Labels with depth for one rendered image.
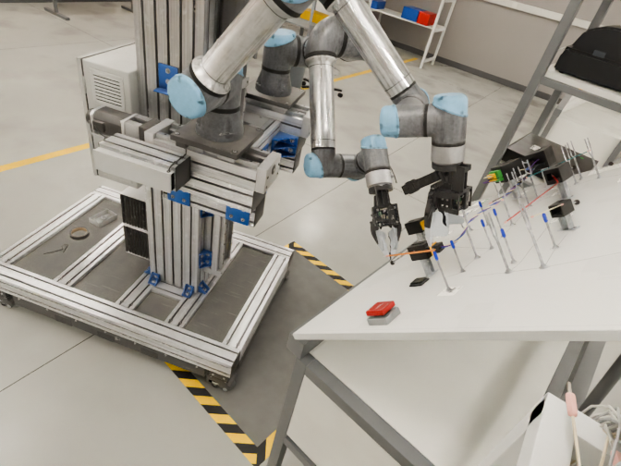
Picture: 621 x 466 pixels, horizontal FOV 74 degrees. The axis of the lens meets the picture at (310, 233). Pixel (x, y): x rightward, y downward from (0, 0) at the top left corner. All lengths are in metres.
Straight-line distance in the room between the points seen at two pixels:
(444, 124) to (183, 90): 0.65
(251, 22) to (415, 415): 1.04
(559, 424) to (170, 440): 1.66
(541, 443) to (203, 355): 1.57
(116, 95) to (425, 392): 1.40
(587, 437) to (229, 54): 0.98
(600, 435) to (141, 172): 1.24
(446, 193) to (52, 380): 1.79
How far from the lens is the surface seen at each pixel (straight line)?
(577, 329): 0.73
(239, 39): 1.07
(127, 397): 2.06
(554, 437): 0.46
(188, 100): 1.16
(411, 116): 1.00
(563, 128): 4.28
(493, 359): 1.44
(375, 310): 0.95
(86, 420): 2.05
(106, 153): 1.44
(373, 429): 1.14
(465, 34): 8.89
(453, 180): 1.03
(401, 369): 1.26
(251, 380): 2.08
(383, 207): 1.19
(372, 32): 1.11
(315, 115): 1.28
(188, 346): 1.90
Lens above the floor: 1.76
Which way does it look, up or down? 37 degrees down
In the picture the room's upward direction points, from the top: 13 degrees clockwise
